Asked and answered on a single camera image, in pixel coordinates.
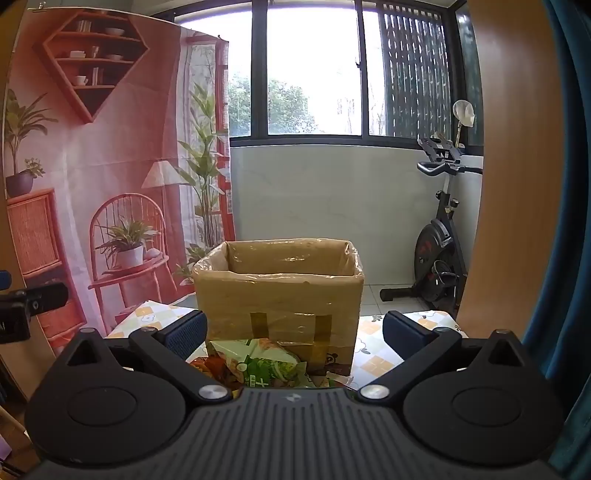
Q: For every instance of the dark framed window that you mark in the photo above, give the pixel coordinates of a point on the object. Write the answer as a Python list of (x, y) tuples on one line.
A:
[(323, 69)]

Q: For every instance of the blue curtain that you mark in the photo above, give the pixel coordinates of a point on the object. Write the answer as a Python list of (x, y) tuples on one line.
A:
[(568, 230)]

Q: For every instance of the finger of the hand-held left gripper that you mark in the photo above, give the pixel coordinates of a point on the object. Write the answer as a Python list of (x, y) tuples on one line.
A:
[(44, 297)]

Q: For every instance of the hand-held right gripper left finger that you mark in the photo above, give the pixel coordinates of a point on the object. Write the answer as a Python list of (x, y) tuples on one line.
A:
[(187, 330)]

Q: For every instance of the checkered flower tablecloth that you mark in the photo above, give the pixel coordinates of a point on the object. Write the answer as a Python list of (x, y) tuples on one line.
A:
[(374, 341)]

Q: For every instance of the orange striped snack bag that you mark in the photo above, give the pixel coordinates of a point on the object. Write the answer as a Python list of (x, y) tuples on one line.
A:
[(207, 365)]

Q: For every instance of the colourful snack packet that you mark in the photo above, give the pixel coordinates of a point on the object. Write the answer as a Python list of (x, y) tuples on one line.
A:
[(330, 379)]

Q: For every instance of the brown wooden board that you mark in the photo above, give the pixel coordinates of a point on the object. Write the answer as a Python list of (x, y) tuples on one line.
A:
[(508, 161)]

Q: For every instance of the brown cardboard box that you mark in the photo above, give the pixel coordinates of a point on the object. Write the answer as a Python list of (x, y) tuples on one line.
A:
[(277, 300)]

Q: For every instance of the green snack bag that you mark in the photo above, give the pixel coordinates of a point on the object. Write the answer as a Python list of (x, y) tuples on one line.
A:
[(263, 364)]

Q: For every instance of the black exercise bike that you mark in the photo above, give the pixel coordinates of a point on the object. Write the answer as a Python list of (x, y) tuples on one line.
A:
[(438, 258)]

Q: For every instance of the white wrapped object on stem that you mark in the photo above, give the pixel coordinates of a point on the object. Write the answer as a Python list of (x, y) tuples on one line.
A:
[(464, 113)]

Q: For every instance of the printed wall tapestry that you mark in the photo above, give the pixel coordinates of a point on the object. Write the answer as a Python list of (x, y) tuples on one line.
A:
[(92, 161)]

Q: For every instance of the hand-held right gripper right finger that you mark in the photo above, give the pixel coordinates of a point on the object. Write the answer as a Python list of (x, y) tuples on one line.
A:
[(401, 334)]

